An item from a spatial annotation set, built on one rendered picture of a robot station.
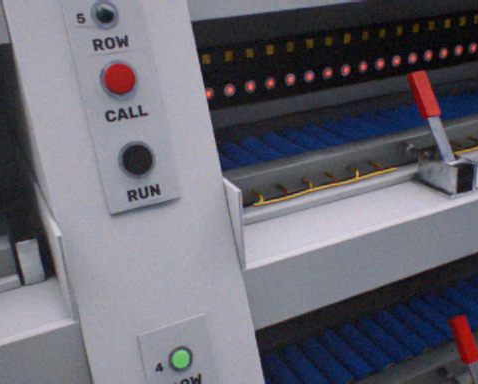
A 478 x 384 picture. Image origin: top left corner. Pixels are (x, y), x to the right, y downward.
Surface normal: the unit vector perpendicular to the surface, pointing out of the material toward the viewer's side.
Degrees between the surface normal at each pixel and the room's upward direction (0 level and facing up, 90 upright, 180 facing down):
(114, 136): 90
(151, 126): 90
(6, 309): 19
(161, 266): 90
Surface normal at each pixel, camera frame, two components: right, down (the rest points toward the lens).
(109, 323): 0.39, 0.02
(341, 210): -0.06, -0.92
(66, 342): 0.44, 0.33
